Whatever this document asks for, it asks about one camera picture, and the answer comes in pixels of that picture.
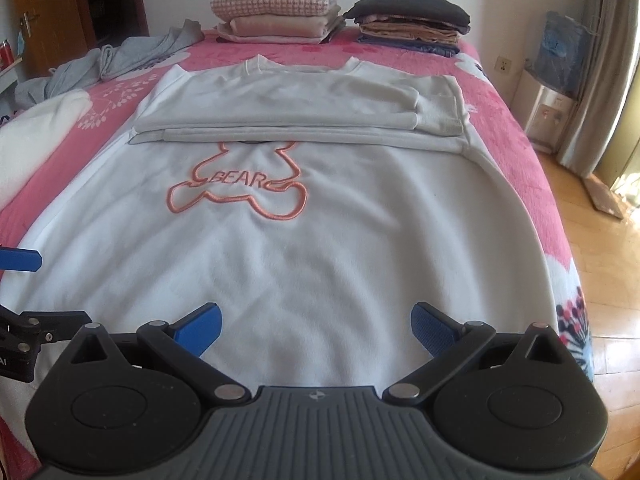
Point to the folded pale pink garment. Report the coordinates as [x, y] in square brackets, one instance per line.
[270, 39]

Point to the beige curtain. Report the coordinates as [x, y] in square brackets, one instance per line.
[600, 60]

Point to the white fleece garment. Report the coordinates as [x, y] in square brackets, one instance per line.
[35, 145]

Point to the brown cardboard piece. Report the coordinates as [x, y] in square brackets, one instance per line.
[602, 197]

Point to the brown wooden door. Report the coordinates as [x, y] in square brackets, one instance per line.
[55, 5]

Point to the folded pink checked sweater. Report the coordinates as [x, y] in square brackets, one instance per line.
[270, 2]

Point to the white sweatshirt with bear outline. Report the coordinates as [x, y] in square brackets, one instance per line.
[310, 260]

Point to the wall socket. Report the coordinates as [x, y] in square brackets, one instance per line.
[504, 66]

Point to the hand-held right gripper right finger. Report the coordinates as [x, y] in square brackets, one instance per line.
[432, 330]

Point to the red bottle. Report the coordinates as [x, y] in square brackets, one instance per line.
[5, 52]

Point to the folded beige garment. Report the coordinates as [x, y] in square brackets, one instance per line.
[280, 26]

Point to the blue covered water bottle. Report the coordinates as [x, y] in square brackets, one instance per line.
[562, 50]

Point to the white water dispenser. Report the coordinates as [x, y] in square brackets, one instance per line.
[545, 115]

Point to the folded blue jeans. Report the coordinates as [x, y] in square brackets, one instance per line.
[410, 47]

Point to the pink floral blanket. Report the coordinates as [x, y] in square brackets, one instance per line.
[500, 125]

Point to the folded tan garment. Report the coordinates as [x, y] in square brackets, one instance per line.
[410, 32]

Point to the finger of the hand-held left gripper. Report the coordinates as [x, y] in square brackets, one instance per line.
[20, 259]
[60, 322]

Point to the grey sweatpants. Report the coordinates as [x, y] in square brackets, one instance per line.
[125, 57]

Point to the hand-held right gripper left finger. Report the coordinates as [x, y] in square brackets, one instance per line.
[200, 330]

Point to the folded black garment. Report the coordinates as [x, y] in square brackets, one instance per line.
[410, 7]

